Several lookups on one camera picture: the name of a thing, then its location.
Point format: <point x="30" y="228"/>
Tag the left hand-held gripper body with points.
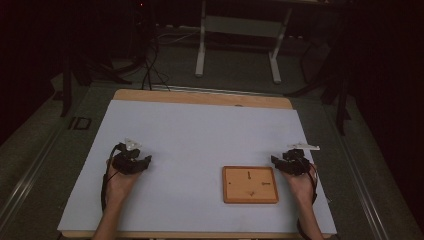
<point x="126" y="159"/>

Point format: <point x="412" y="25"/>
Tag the black stand with legs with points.
<point x="66" y="83"/>
<point x="340" y="93"/>

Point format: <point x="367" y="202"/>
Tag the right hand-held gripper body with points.
<point x="295" y="161"/>

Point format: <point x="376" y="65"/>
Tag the person's right hand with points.
<point x="301" y="186"/>

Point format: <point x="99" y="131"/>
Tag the black floor outlet plate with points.
<point x="80" y="123"/>

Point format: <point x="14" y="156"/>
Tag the person's left hand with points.
<point x="120" y="184"/>

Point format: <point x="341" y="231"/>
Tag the long brass pin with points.
<point x="248" y="174"/>

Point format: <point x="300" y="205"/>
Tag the square wooden board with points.
<point x="238" y="191"/>

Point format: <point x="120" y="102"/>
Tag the white metal stand frame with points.
<point x="203" y="40"/>

